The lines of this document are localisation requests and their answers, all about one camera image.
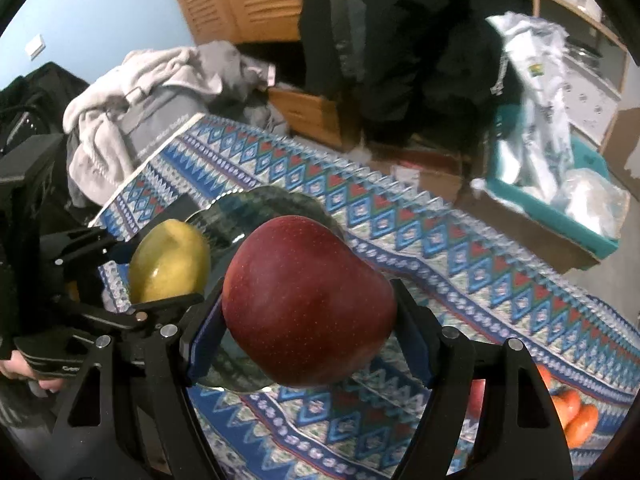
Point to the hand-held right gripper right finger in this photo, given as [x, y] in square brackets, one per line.
[416, 345]

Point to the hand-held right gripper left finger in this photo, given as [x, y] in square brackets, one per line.
[205, 335]

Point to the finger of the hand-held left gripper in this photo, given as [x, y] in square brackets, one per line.
[125, 312]
[80, 246]

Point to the yellow-green apple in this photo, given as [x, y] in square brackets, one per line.
[170, 260]

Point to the red apple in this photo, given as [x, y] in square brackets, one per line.
[477, 397]
[305, 300]

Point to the bowl of apples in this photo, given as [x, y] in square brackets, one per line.
[240, 215]

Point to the small orange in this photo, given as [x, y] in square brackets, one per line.
[544, 376]

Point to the large orange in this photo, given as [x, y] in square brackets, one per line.
[565, 405]

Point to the person's left hand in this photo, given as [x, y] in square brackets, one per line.
[15, 367]

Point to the black bag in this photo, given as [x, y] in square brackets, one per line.
[45, 90]

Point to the pile of grey white clothes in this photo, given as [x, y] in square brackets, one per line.
[100, 110]

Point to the patterned blue tablecloth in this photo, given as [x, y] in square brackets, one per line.
[400, 220]

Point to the brown cardboard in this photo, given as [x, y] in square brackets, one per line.
[500, 225]

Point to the teal box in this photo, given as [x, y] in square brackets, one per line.
[575, 230]

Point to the clear plastic bag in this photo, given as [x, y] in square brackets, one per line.
[590, 195]

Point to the grey clothing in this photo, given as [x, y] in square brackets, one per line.
[235, 70]

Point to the wooden drawer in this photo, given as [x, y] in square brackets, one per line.
[305, 110]

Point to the white printed bag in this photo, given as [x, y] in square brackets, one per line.
[540, 110]

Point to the wooden shelf unit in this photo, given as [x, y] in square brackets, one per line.
[617, 125]

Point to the black hanging coats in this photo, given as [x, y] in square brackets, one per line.
[400, 35]

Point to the white light switch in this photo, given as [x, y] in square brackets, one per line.
[35, 46]

